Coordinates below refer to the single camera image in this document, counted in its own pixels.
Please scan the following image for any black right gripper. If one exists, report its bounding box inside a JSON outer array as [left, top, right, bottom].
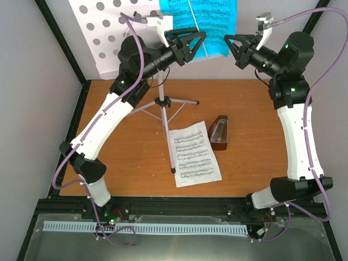
[[222, 34, 283, 77]]

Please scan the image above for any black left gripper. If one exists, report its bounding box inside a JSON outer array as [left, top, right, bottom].
[[139, 27, 206, 80]]

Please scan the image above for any blue music sheet folder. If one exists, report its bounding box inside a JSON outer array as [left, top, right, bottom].
[[159, 0, 238, 60]]

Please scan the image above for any white tripod music stand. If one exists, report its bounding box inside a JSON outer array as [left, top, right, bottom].
[[67, 0, 229, 174]]

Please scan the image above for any brown wooden metronome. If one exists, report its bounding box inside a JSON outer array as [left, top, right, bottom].
[[208, 115, 228, 151]]

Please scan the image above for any white music sheet paper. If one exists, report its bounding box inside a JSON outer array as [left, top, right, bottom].
[[169, 121, 222, 188]]

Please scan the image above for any clear plastic metronome cover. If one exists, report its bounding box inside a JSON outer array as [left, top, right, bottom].
[[210, 119, 228, 144]]

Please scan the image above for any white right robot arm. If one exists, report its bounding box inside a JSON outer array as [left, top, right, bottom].
[[223, 32, 333, 209]]

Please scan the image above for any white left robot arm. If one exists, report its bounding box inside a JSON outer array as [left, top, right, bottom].
[[59, 28, 207, 219]]

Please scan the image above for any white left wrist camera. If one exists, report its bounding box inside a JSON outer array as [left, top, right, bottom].
[[141, 15, 173, 47]]

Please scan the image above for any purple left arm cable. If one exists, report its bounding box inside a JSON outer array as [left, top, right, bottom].
[[51, 12, 164, 248]]

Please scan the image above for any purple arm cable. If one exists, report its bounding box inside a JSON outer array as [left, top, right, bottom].
[[51, 12, 164, 248], [248, 7, 348, 243]]

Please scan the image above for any black enclosure frame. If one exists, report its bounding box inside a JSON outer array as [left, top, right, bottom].
[[17, 1, 347, 260]]

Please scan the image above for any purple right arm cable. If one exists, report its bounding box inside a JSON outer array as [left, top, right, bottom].
[[248, 7, 348, 243]]

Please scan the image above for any white slotted cable duct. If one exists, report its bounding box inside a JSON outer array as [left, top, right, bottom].
[[42, 221, 248, 237]]

